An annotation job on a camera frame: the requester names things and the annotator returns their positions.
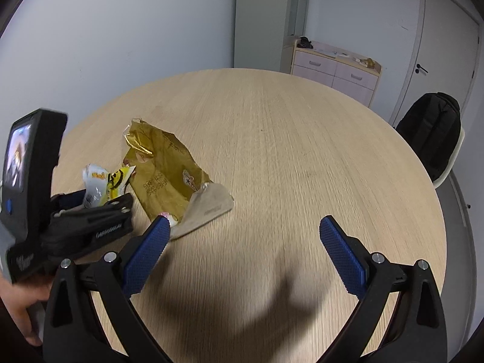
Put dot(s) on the cream plastic chair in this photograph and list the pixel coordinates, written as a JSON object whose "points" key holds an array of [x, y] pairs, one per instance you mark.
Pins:
{"points": [[455, 158]]}

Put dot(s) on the yellow snack packet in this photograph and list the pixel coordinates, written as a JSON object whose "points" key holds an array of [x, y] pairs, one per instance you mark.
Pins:
{"points": [[109, 181]]}

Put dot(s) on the white door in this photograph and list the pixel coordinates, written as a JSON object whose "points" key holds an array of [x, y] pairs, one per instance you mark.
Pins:
{"points": [[442, 45]]}

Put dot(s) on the black object on chest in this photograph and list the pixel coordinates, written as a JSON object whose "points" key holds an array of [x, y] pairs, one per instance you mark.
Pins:
{"points": [[305, 42]]}

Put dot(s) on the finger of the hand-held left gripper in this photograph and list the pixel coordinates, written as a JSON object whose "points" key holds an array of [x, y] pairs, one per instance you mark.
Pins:
{"points": [[121, 202], [73, 198]]}

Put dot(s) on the pink drawer chest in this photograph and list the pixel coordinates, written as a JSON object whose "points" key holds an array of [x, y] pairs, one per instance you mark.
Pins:
{"points": [[332, 72]]}

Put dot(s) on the tall grey cabinet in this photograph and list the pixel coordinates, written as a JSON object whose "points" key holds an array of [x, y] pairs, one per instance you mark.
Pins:
{"points": [[261, 19]]}

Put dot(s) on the white papers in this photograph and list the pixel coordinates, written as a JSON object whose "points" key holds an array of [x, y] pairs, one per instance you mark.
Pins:
{"points": [[331, 51]]}

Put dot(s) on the yellow item on chest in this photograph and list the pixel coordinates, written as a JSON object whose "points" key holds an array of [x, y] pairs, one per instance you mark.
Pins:
{"points": [[366, 62]]}

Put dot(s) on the black backpack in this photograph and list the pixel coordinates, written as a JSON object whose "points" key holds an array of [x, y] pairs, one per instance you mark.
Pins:
{"points": [[429, 132]]}

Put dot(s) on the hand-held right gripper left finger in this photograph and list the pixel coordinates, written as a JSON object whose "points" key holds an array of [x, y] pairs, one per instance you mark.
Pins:
{"points": [[145, 261]]}

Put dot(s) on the gold foil bag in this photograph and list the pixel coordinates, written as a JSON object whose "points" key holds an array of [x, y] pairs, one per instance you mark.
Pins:
{"points": [[166, 174]]}

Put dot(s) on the person's left hand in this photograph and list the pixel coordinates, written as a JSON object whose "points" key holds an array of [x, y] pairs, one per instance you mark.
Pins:
{"points": [[19, 306]]}

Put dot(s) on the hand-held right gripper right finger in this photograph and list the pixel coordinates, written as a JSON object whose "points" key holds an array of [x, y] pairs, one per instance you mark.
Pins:
{"points": [[346, 261]]}

